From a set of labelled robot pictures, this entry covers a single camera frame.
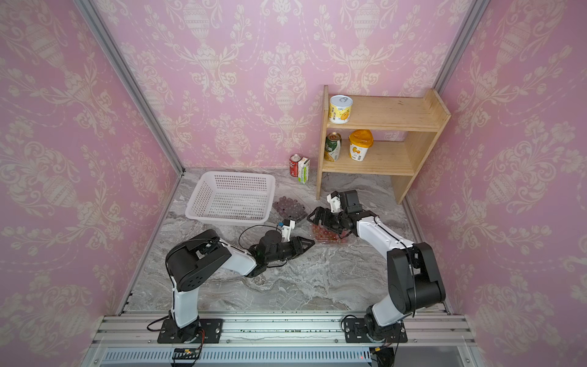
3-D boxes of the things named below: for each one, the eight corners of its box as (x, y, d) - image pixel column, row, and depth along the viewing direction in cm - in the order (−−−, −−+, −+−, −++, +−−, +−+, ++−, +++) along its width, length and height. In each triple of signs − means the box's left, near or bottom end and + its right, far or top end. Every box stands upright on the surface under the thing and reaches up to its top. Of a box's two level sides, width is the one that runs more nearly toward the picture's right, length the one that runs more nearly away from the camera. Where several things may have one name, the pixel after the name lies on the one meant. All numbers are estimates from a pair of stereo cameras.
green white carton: (298, 182, 118) (298, 163, 107) (301, 176, 121) (301, 156, 110) (306, 184, 117) (306, 165, 106) (309, 178, 120) (310, 158, 109)
